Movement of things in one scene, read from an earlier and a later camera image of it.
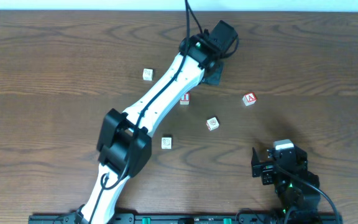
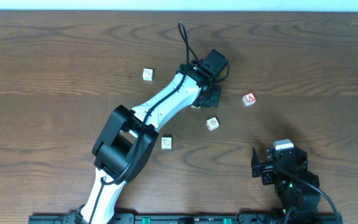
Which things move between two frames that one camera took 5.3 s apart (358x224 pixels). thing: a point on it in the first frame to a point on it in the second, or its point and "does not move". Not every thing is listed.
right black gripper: [266, 168] does not move
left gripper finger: [213, 74] to [212, 100]
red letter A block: [249, 98] does not move
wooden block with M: [212, 124] does not move
